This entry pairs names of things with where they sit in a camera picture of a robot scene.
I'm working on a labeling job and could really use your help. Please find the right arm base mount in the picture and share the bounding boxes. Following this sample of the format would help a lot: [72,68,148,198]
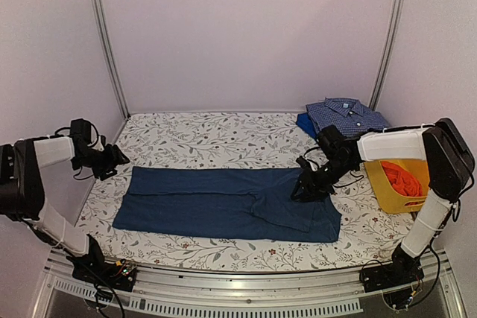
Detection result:
[359,247,424,311]

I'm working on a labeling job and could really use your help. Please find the right aluminium frame post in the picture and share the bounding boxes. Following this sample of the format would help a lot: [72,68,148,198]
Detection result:
[368,0,405,110]

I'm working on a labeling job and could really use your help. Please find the orange garment in basket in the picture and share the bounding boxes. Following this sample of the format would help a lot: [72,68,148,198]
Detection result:
[381,161,423,197]

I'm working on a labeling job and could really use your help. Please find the aluminium front rail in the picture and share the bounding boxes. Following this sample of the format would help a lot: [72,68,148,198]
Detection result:
[32,250,467,317]

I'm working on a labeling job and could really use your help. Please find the aluminium frame post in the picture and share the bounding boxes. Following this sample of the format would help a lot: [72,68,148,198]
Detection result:
[368,0,405,110]
[91,0,130,120]

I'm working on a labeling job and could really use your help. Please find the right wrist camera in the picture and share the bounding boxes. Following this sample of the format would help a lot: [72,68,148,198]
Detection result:
[296,156,316,172]

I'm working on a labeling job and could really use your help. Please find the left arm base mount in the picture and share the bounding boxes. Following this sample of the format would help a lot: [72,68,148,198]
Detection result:
[68,241,137,292]

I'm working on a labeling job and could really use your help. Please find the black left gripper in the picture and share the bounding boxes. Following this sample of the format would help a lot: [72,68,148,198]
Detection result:
[73,143,130,180]

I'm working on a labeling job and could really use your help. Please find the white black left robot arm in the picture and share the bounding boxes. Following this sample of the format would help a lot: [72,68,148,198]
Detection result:
[1,118,130,257]

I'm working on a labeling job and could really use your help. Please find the grey blue garment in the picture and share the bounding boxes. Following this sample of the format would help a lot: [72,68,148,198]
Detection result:
[113,167,341,243]

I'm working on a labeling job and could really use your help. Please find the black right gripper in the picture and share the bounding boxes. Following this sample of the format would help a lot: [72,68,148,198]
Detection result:
[291,156,355,202]

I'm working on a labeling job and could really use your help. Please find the folded royal blue garment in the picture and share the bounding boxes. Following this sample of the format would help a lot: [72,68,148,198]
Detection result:
[296,112,320,139]

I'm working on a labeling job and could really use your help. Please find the left aluminium frame post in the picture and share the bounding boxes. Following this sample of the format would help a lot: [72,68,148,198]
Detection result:
[91,0,130,120]

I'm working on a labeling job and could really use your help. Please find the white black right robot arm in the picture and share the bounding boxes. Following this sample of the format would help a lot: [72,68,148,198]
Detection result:
[291,118,476,285]

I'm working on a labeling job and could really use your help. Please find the floral patterned table cloth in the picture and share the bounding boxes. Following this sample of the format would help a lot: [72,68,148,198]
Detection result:
[76,113,413,272]

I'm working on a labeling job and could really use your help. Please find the yellow plastic laundry basket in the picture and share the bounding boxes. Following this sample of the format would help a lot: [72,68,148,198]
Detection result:
[364,159,429,214]

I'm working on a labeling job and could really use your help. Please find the blue checkered button shirt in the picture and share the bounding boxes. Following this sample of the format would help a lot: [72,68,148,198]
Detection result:
[306,98,391,137]

